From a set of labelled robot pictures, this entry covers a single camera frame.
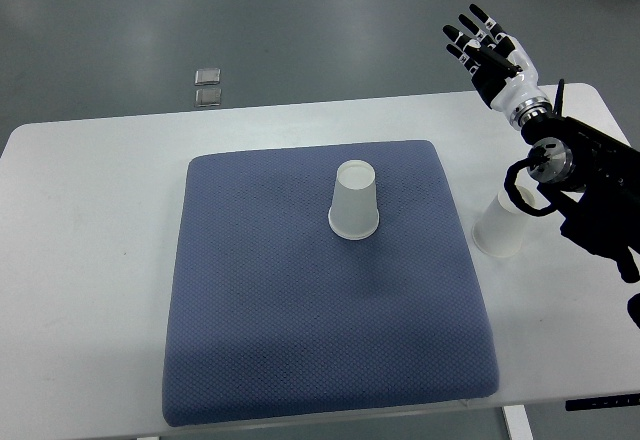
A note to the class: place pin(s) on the blue mesh cushion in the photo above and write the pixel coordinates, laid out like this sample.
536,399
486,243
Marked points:
273,314

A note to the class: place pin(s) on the black table control panel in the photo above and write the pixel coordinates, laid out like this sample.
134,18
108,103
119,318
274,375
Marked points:
606,402

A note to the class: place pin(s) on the upper metal floor plate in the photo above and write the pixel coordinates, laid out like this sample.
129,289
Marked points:
207,76

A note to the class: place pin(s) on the metal floor plate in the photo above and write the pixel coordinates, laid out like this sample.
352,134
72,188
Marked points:
207,76
208,97

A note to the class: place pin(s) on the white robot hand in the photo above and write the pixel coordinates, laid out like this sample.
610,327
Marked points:
517,97

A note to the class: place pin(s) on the white table leg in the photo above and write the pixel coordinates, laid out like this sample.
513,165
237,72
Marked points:
517,423

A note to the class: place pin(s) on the lower metal floor plate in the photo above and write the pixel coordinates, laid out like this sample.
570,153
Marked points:
208,97

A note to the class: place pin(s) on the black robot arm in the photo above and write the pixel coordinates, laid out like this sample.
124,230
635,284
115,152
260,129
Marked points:
587,176

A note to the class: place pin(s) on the white paper cup on cushion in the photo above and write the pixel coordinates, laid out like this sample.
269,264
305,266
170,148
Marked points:
353,214

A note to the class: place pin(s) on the white paper cup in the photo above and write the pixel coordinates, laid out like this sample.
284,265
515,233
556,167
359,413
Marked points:
353,214
500,230

